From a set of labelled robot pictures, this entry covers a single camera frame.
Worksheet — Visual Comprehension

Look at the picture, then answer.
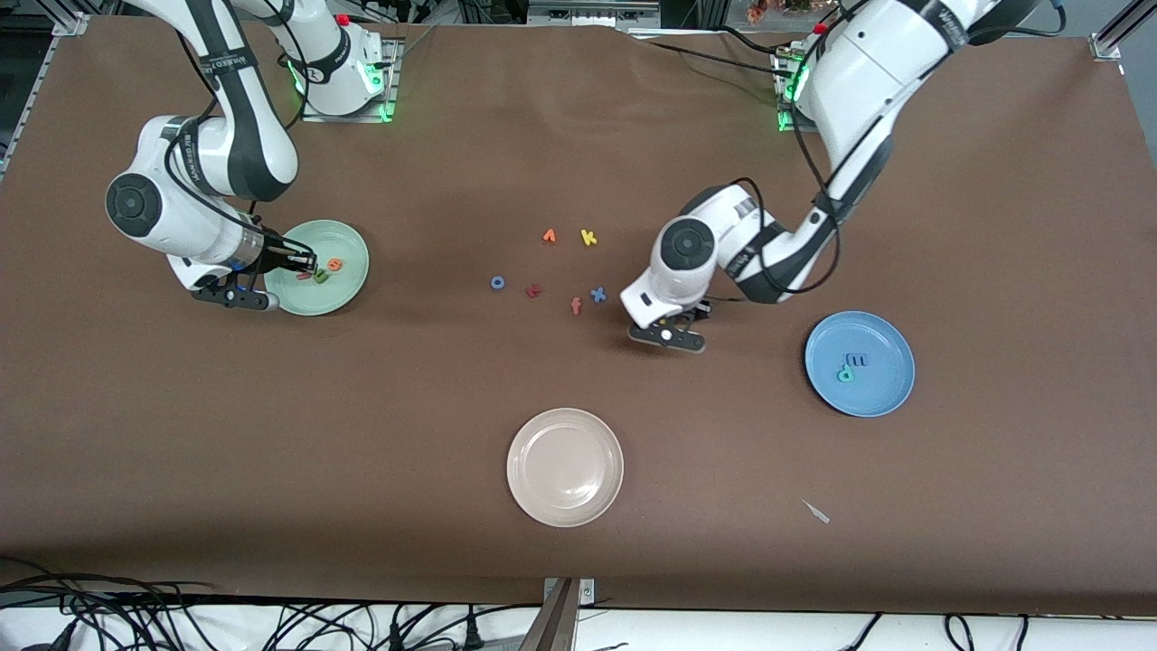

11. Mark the green plate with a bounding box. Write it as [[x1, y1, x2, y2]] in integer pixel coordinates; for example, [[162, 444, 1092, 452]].
[[269, 220, 371, 317]]

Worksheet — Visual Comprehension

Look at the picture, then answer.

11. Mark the beige plate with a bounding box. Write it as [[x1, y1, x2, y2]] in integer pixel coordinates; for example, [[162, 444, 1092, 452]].
[[506, 408, 626, 528]]

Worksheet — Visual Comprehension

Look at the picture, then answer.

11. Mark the blue plate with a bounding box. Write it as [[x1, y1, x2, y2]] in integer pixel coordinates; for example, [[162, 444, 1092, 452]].
[[804, 310, 917, 419]]

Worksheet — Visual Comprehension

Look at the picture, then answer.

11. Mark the brown table cover sheet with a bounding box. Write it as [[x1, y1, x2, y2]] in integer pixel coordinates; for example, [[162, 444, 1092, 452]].
[[0, 15, 1157, 616]]

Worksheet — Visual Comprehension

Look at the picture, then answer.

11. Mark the orange flower bunch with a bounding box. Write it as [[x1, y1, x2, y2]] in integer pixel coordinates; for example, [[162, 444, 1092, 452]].
[[747, 0, 814, 24]]

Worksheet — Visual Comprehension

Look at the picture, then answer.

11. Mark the grey metal bar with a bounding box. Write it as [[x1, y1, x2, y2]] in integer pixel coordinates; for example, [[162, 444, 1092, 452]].
[[518, 579, 580, 651]]

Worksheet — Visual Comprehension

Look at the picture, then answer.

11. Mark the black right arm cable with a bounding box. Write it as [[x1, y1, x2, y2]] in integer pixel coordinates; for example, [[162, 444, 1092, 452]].
[[163, 0, 308, 247]]

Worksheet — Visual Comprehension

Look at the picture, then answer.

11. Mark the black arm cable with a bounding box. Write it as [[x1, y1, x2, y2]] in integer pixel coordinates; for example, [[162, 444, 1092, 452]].
[[705, 81, 846, 304], [163, 0, 308, 247]]

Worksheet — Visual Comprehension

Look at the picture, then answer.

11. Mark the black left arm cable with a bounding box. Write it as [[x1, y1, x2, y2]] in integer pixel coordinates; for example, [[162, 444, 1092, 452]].
[[705, 81, 846, 304]]

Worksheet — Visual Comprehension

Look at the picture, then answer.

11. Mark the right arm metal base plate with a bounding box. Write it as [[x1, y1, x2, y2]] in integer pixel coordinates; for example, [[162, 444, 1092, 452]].
[[300, 36, 400, 124]]

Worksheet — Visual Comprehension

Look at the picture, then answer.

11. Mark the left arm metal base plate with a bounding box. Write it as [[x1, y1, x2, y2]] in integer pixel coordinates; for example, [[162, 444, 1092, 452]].
[[771, 50, 814, 133]]

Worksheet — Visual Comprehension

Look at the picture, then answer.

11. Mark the black table cable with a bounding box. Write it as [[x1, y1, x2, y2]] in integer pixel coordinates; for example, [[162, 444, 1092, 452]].
[[719, 25, 801, 57], [633, 38, 785, 78]]

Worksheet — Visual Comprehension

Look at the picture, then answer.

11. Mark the aluminium frame profile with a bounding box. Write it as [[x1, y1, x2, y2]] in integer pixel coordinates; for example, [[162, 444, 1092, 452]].
[[1089, 0, 1157, 61], [0, 13, 91, 177]]

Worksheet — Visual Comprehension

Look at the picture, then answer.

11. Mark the grey metal frame beam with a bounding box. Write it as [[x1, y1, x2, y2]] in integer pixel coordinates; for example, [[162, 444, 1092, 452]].
[[527, 0, 661, 30]]

